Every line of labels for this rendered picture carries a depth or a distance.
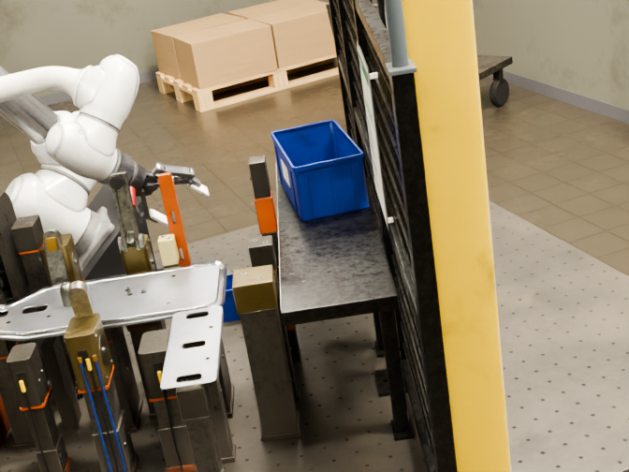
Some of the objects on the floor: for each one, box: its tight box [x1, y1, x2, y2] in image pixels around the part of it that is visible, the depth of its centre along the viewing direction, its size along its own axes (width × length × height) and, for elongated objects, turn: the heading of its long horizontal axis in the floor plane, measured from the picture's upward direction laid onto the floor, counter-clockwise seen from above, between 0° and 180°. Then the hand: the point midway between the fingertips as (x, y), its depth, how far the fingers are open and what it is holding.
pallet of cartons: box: [151, 0, 339, 112], centre depth 774 cm, size 141×105×49 cm
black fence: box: [329, 0, 458, 472], centre depth 246 cm, size 14×197×155 cm, turn 21°
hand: (185, 206), depth 253 cm, fingers open, 13 cm apart
